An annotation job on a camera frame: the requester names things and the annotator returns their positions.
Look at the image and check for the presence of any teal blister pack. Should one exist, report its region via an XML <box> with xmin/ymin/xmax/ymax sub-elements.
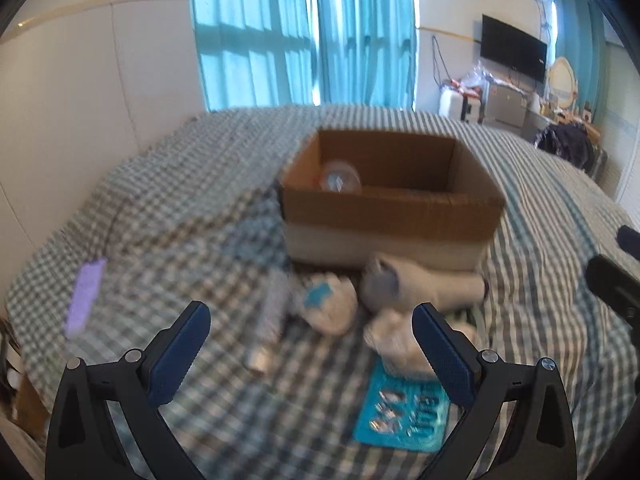
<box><xmin>352</xmin><ymin>359</ymin><xmax>450</xmax><ymax>453</ymax></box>

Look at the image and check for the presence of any white lace cloth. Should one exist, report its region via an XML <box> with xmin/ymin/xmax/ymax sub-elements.
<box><xmin>363</xmin><ymin>309</ymin><xmax>436</xmax><ymax>380</ymax></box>

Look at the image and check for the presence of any clear plastic cup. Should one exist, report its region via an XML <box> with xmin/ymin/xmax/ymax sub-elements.
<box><xmin>319</xmin><ymin>160</ymin><xmax>361</xmax><ymax>193</ymax></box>

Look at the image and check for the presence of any black jacket on chair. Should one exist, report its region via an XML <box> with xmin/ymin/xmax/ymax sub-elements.
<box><xmin>534</xmin><ymin>124</ymin><xmax>594</xmax><ymax>172</ymax></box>

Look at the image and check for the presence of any white oval mirror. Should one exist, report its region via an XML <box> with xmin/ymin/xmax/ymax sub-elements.
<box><xmin>546</xmin><ymin>56</ymin><xmax>578</xmax><ymax>110</ymax></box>

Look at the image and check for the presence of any purple paper slip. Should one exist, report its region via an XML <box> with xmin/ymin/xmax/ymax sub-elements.
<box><xmin>64</xmin><ymin>258</ymin><xmax>107</xmax><ymax>339</ymax></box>

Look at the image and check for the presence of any silver mini fridge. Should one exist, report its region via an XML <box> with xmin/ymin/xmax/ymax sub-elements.
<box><xmin>482</xmin><ymin>81</ymin><xmax>527</xmax><ymax>136</ymax></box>

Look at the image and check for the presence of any far blue curtain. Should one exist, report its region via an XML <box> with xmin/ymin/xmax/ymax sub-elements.
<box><xmin>553</xmin><ymin>0</ymin><xmax>606</xmax><ymax>117</ymax></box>

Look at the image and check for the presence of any blue curtain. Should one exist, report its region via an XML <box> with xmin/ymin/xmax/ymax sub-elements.
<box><xmin>317</xmin><ymin>0</ymin><xmax>418</xmax><ymax>108</ymax></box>
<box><xmin>553</xmin><ymin>0</ymin><xmax>606</xmax><ymax>117</ymax></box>
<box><xmin>191</xmin><ymin>0</ymin><xmax>314</xmax><ymax>110</ymax></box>

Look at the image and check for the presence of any rolled white sock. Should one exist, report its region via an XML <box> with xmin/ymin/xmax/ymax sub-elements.
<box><xmin>359</xmin><ymin>254</ymin><xmax>488</xmax><ymax>313</ymax></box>

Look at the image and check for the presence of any white cylinder appliance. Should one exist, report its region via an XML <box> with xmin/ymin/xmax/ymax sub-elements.
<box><xmin>438</xmin><ymin>86</ymin><xmax>465</xmax><ymax>120</ymax></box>

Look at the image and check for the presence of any white cosmetic tube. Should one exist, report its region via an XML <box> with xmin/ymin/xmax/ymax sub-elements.
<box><xmin>245</xmin><ymin>269</ymin><xmax>292</xmax><ymax>375</ymax></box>

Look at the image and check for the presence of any checkered bed sheet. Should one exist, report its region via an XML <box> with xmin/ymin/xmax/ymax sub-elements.
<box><xmin>6</xmin><ymin>105</ymin><xmax>639</xmax><ymax>479</ymax></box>

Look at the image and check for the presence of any open cardboard box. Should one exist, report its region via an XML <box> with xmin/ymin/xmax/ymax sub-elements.
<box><xmin>279</xmin><ymin>129</ymin><xmax>506</xmax><ymax>271</ymax></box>

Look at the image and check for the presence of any right blue curtain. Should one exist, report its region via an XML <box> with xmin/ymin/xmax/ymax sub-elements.
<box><xmin>317</xmin><ymin>0</ymin><xmax>418</xmax><ymax>108</ymax></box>

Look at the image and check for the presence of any white headboard panel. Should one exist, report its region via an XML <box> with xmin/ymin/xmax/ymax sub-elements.
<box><xmin>1</xmin><ymin>0</ymin><xmax>205</xmax><ymax>284</ymax></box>

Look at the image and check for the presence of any left blue curtain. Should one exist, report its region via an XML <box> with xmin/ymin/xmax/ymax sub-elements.
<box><xmin>191</xmin><ymin>0</ymin><xmax>314</xmax><ymax>110</ymax></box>

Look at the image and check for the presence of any black wall television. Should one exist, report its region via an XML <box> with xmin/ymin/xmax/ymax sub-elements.
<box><xmin>480</xmin><ymin>15</ymin><xmax>548</xmax><ymax>82</ymax></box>

